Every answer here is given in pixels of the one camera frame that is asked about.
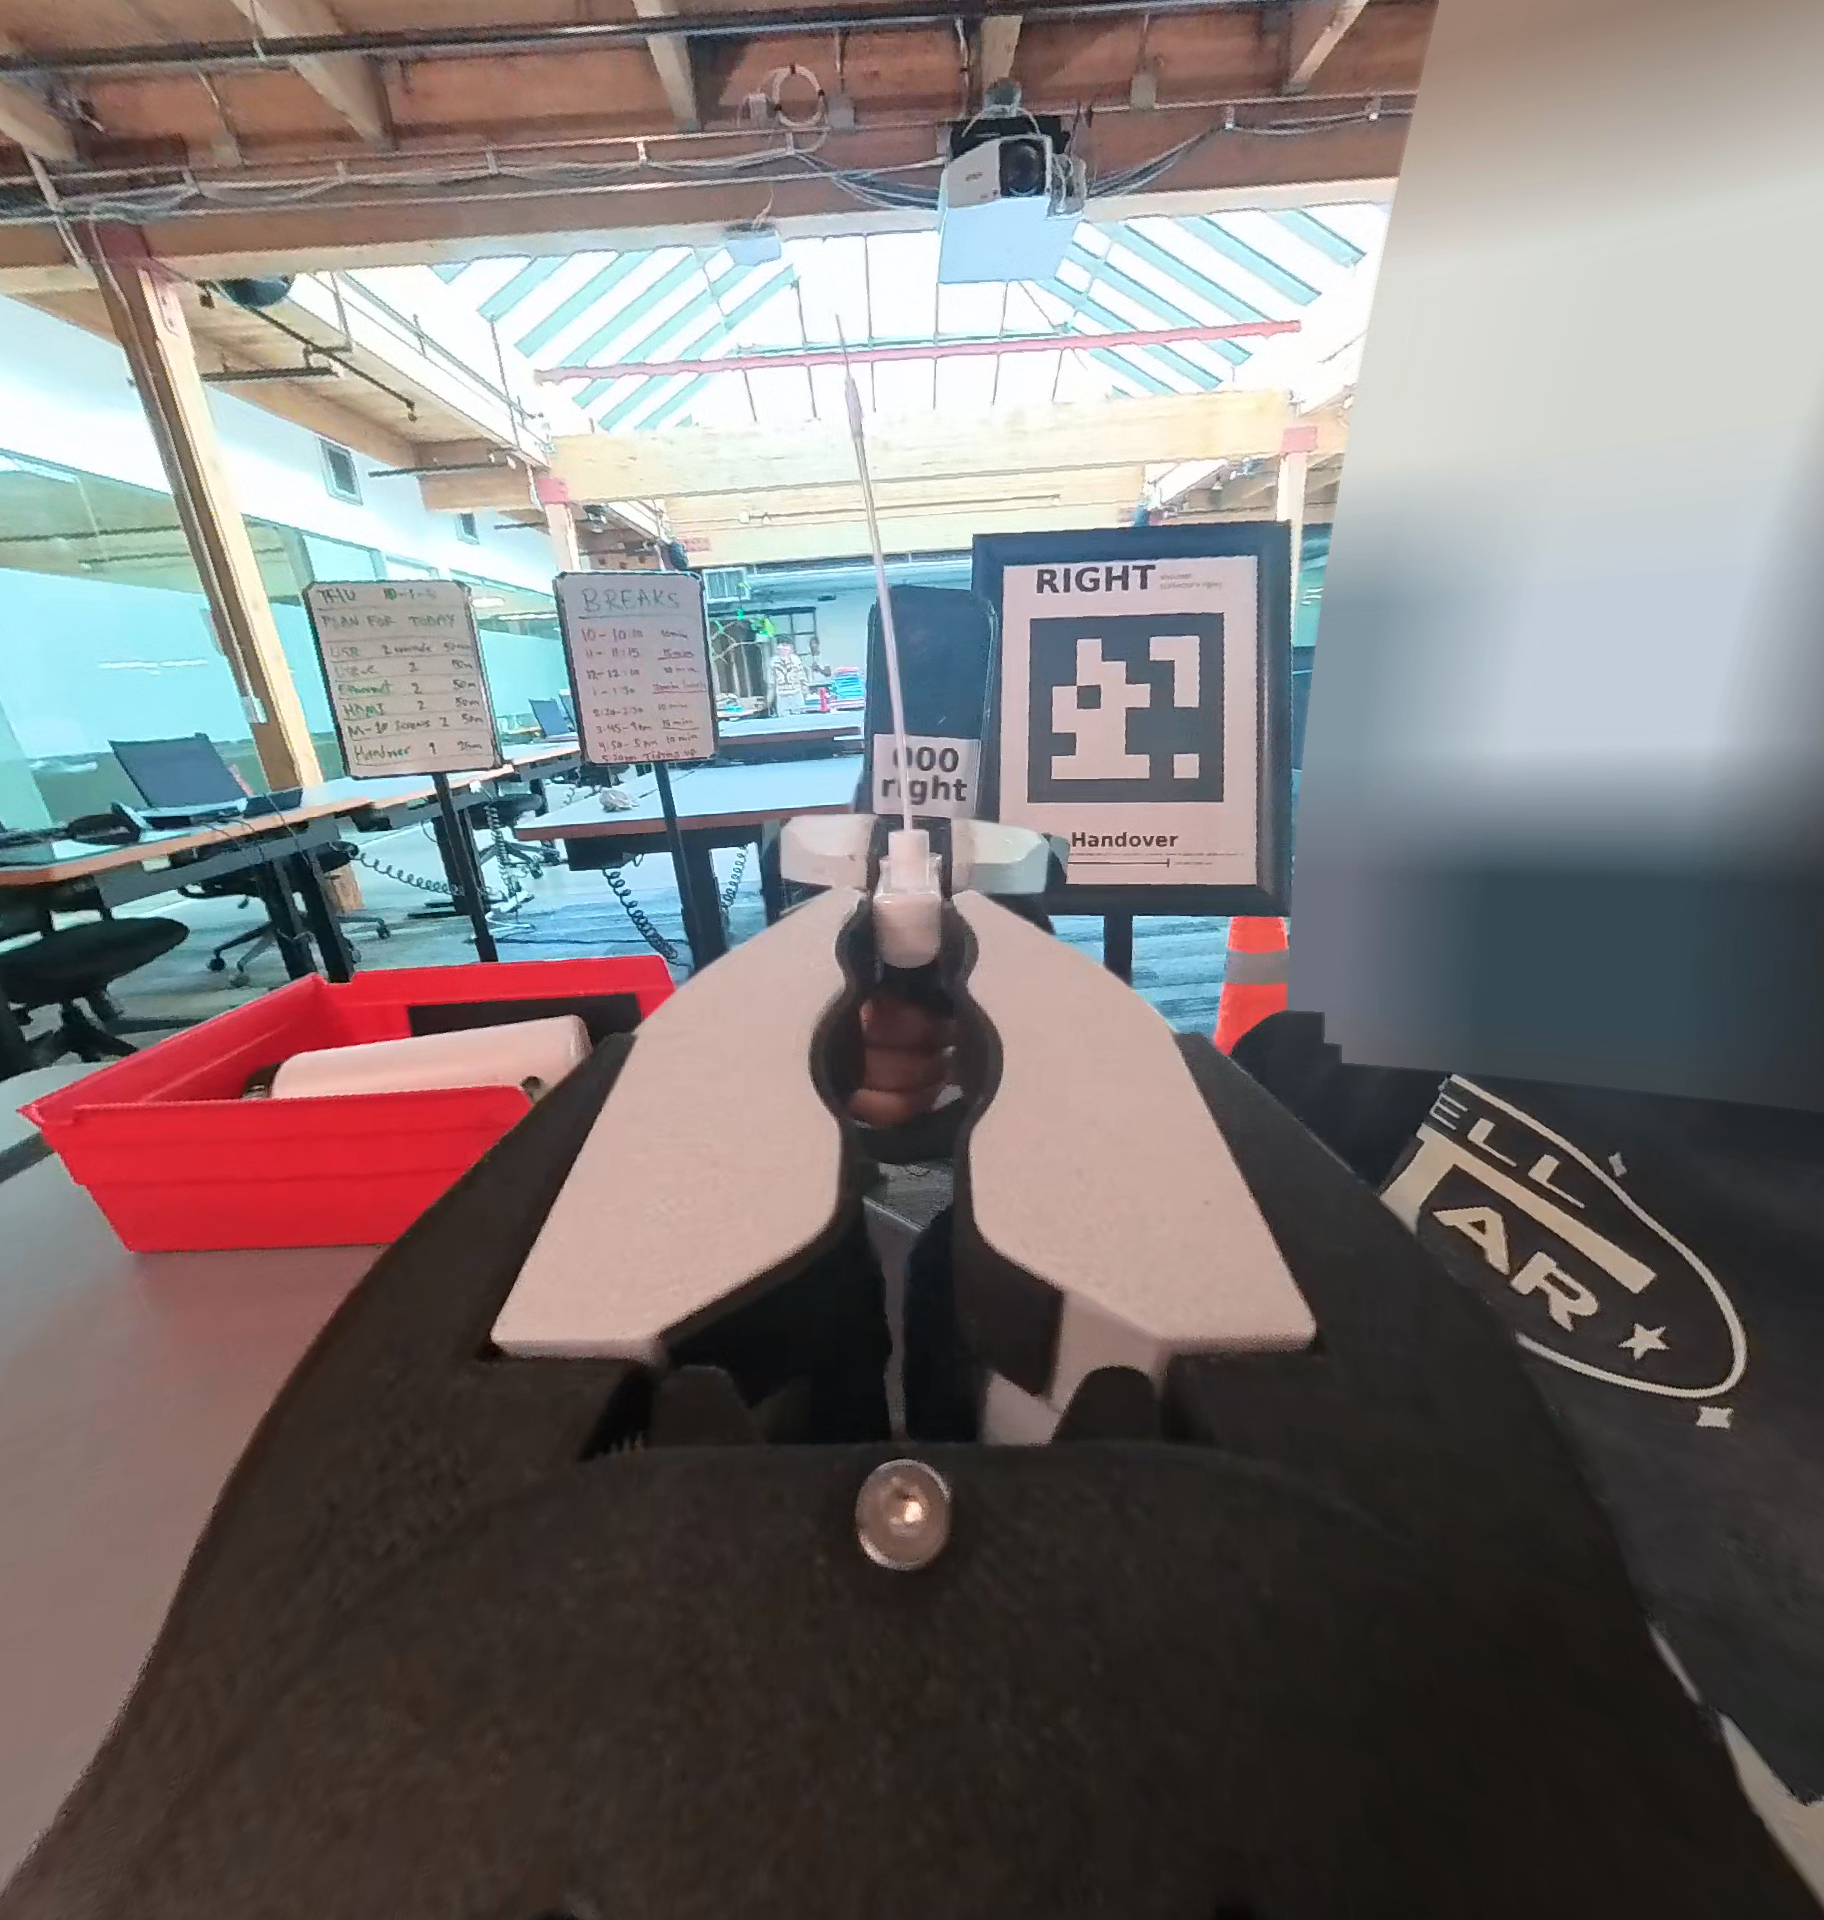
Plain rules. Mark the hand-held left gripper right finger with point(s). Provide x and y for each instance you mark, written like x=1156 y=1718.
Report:
x=1152 y=1186

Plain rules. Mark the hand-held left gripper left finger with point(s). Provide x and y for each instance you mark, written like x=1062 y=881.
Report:
x=672 y=1186

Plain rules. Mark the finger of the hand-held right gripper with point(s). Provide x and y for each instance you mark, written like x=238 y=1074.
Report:
x=829 y=851
x=1011 y=858

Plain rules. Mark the thin white rod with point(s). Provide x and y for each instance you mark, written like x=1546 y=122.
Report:
x=910 y=916

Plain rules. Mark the red plastic storage bin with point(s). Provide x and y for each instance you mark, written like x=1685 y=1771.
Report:
x=282 y=1186

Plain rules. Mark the person's right hand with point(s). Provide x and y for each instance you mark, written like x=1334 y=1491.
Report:
x=900 y=1065

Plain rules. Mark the wooden office desk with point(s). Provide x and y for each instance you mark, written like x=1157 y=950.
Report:
x=701 y=801
x=176 y=832

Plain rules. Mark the orange traffic cone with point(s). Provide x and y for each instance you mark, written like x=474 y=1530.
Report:
x=1255 y=990

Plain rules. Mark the handwritten whiteboard sign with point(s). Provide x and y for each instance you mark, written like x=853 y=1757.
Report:
x=635 y=667
x=401 y=676

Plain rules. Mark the black framed marker sign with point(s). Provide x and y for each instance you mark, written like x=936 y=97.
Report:
x=1257 y=705

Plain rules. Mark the black office chair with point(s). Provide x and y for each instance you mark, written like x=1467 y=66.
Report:
x=71 y=960
x=551 y=717
x=176 y=771

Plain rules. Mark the white ceiling projector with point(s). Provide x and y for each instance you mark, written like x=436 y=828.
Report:
x=1011 y=225

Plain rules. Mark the wooden support post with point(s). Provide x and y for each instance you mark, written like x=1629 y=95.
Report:
x=206 y=496

